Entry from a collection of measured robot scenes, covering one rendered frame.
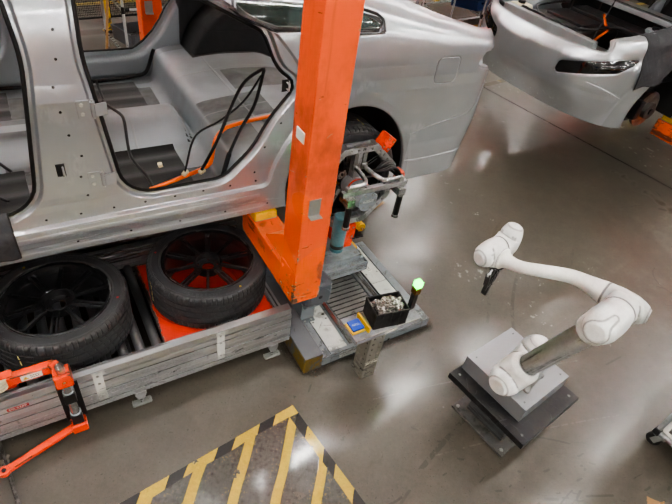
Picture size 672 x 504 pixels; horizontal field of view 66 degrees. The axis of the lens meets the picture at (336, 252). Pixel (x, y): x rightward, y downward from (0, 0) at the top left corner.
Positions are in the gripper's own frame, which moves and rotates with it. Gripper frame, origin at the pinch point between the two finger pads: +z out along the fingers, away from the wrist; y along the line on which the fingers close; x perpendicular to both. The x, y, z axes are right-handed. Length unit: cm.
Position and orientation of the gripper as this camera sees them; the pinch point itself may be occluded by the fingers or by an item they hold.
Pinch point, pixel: (485, 288)
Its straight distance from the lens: 274.6
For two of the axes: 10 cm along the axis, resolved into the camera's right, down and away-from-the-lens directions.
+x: -6.9, -5.5, 4.8
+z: -1.4, 7.5, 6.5
